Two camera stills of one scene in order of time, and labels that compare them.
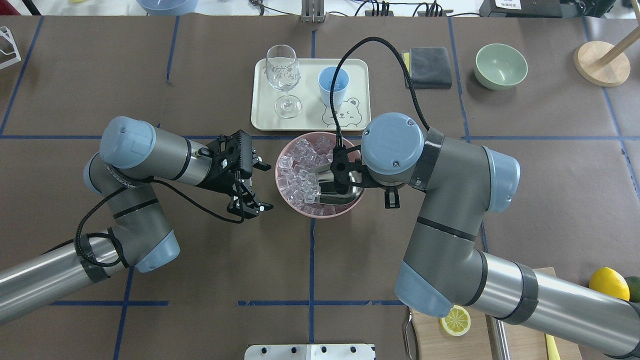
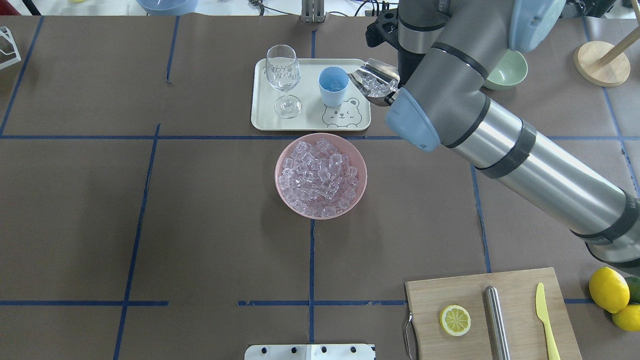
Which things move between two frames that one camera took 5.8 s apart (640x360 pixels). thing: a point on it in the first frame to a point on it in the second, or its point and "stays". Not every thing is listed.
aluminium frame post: (312, 11) stays
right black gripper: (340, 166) to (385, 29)
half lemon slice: (457, 322) stays
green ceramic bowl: (499, 67) stays
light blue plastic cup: (340, 86) stays
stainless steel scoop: (327, 194) to (378, 81)
